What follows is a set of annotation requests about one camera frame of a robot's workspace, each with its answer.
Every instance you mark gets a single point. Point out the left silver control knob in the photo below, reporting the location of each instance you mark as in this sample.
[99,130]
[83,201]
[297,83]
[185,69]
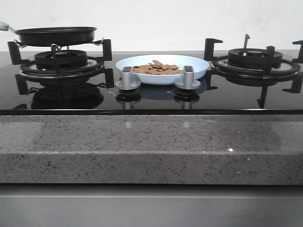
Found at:
[128,80]

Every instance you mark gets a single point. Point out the left black gas burner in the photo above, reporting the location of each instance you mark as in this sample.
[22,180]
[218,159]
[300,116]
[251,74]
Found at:
[67,59]

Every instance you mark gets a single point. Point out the right black gas burner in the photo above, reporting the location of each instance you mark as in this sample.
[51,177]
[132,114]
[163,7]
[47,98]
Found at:
[248,58]

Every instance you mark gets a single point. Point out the black frying pan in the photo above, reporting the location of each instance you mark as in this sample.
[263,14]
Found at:
[46,36]

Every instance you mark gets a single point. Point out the right silver control knob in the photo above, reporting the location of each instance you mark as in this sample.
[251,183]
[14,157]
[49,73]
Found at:
[188,82]

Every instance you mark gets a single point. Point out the grey cabinet front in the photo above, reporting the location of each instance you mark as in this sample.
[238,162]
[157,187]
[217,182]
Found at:
[150,206]

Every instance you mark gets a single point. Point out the light blue plate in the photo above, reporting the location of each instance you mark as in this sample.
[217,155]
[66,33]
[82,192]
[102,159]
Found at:
[200,67]

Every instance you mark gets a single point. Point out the black pan support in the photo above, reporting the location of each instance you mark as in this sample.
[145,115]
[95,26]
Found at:
[267,66]
[57,79]

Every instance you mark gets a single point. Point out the black gas burner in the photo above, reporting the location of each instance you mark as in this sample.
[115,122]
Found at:
[67,59]
[248,58]

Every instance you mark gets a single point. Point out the brown meat slices pile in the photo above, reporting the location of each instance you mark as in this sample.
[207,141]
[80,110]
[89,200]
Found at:
[157,68]

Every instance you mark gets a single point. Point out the left black pan support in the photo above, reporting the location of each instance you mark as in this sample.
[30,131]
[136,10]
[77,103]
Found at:
[57,79]

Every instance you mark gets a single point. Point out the right black pan support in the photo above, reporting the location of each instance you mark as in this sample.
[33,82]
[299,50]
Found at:
[267,66]

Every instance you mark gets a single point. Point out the silver control knob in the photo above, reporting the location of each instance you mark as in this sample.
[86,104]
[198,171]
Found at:
[188,82]
[128,80]

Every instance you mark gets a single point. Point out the black glass gas hob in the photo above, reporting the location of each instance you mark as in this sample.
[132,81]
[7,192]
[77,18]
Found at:
[98,96]

